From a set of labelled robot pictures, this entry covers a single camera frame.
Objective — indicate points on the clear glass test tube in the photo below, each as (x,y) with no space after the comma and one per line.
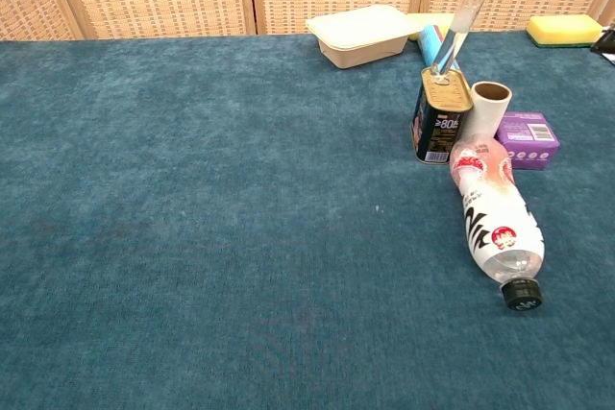
(463,21)

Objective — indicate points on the beige lidded food container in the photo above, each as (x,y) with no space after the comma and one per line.
(355,31)

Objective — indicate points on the purple soap box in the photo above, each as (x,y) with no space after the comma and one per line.
(528,141)

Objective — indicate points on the gold lid luncheon meat tin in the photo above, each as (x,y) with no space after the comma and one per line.
(439,131)

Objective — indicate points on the yellow sponge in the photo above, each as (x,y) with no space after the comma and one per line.
(564,28)
(432,20)

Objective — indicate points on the white labelled plastic drink bottle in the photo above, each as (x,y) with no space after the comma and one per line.
(499,218)

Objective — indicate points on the blue table cloth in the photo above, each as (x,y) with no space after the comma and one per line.
(192,213)

